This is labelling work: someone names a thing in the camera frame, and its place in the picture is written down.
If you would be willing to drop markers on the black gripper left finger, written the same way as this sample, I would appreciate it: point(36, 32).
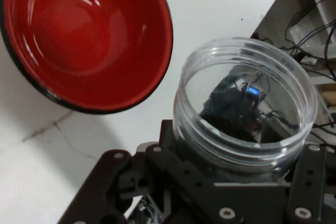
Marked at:
point(178, 176)

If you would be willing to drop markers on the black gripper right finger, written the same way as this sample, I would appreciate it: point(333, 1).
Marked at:
point(312, 187)

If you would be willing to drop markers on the clear jar with black seeds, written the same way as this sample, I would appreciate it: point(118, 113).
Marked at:
point(191, 129)

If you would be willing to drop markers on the device with blue display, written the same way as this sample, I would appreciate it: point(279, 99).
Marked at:
point(253, 91)

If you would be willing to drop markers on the red bowl black rim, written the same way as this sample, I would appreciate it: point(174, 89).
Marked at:
point(84, 40)

